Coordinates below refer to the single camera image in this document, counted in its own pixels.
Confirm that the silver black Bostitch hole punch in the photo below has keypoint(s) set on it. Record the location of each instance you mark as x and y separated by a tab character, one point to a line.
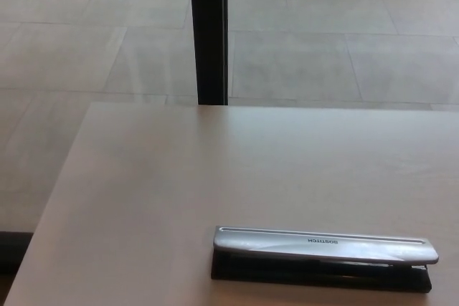
287	245

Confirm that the black vertical frame post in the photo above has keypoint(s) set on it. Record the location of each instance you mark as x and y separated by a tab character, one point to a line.
209	33

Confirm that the dark low floor base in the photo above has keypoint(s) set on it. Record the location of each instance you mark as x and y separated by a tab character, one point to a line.
14	252

